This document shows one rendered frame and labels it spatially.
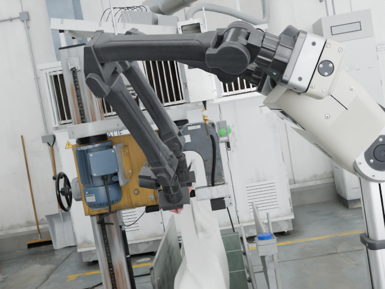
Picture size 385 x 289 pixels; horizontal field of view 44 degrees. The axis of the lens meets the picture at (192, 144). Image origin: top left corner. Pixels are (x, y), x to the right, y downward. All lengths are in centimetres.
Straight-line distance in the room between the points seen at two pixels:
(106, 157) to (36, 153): 468
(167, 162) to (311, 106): 47
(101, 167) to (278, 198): 324
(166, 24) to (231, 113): 105
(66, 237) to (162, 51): 521
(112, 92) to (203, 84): 299
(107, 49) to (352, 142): 66
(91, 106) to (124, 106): 83
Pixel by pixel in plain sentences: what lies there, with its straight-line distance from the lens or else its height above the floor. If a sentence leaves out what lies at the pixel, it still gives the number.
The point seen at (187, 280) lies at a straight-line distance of 172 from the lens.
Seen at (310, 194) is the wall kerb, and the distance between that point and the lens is 622.
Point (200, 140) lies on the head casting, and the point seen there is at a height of 126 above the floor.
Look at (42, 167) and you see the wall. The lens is 649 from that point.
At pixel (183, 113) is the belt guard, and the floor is 139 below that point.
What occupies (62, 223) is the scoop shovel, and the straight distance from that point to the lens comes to 626.
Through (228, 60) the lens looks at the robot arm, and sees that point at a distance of 108.
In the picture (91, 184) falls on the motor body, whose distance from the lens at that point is 192.
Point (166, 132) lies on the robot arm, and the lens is 178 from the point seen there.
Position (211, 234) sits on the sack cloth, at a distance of 237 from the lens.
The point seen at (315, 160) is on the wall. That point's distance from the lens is 621.
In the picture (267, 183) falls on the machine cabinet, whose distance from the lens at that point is 484.
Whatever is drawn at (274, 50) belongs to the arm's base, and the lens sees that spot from 107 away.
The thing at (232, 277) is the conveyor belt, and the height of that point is 38.
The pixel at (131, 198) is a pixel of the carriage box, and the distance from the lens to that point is 210.
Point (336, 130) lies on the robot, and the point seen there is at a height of 129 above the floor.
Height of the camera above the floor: 140
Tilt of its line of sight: 4 degrees down
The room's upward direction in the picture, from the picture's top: 10 degrees counter-clockwise
